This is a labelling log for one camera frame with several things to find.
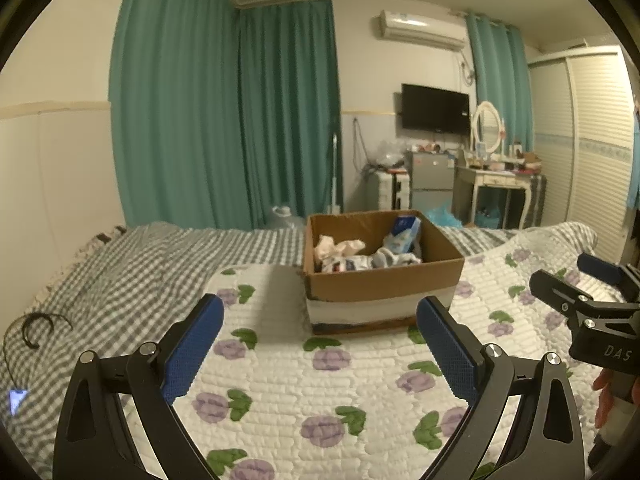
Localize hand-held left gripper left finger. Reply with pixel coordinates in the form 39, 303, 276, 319
54, 294, 225, 480

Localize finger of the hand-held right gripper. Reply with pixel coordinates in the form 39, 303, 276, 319
529, 269, 618, 320
576, 253, 640, 306

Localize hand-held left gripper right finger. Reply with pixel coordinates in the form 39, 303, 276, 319
416, 296, 585, 480

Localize brown cardboard box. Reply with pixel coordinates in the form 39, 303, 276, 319
302, 209, 466, 337

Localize white grey sock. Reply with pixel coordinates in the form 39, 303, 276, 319
370, 247, 421, 268

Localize blue and white packet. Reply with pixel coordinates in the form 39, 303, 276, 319
382, 216, 423, 256

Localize white patterned cloth red label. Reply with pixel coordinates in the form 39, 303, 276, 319
322, 255, 373, 273

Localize cream soft cloth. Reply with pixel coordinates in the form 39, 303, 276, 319
315, 235, 367, 261

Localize person's right hand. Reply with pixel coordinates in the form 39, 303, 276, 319
592, 367, 626, 431

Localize dark checked cloth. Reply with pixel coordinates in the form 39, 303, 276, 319
525, 175, 547, 226

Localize white wardrobe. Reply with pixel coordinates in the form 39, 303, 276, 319
527, 45, 640, 266

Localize white quilt purple flowers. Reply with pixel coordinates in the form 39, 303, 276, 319
120, 220, 631, 480

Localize white dressing table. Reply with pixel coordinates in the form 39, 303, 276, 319
452, 162, 536, 231

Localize blue plastic bag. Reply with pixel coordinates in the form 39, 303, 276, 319
427, 202, 463, 228

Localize clear water jug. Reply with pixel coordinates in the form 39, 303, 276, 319
270, 205, 307, 231

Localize small grey fridge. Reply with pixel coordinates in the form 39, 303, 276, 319
405, 151, 456, 212

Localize white suitcase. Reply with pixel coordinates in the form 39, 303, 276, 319
367, 169, 408, 212

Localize white oval mirror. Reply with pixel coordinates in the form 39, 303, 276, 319
471, 101, 505, 155

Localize small glowing device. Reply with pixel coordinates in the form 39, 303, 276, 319
7, 387, 28, 417

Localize clear plastic bag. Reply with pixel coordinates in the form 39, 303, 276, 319
372, 139, 408, 168

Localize narrow teal curtain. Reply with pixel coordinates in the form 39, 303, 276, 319
465, 12, 535, 153

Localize white mop pole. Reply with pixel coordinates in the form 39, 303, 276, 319
327, 132, 343, 213

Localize white air conditioner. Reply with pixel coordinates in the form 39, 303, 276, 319
378, 9, 467, 52

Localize black cable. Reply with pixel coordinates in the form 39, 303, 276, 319
2, 312, 73, 391

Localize black wall television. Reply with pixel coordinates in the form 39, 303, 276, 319
401, 83, 471, 136

